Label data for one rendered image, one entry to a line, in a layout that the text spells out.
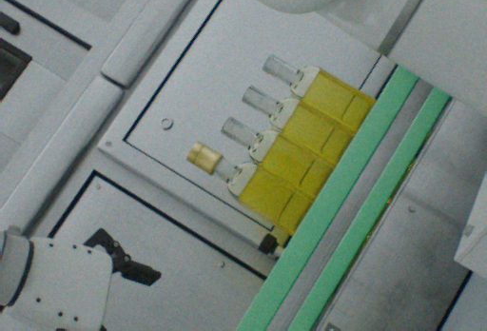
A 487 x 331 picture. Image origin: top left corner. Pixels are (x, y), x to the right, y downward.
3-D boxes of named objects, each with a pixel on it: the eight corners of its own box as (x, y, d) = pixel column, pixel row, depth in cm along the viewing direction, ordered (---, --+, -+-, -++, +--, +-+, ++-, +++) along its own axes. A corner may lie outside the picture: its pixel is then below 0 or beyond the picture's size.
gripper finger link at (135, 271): (103, 246, 112) (153, 263, 114) (98, 270, 110) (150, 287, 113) (114, 236, 110) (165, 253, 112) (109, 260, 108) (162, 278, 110)
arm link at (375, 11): (439, -34, 94) (301, -115, 95) (438, -25, 81) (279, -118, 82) (389, 48, 97) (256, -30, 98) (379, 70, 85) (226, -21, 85)
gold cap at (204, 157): (215, 164, 134) (189, 148, 135) (208, 180, 137) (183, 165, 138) (226, 150, 137) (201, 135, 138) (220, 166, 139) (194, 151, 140)
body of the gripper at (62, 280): (8, 243, 108) (97, 272, 112) (-13, 324, 102) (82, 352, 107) (29, 215, 103) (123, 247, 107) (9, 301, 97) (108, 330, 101)
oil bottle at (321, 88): (425, 141, 141) (302, 69, 144) (432, 129, 136) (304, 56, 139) (406, 171, 140) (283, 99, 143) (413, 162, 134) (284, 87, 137)
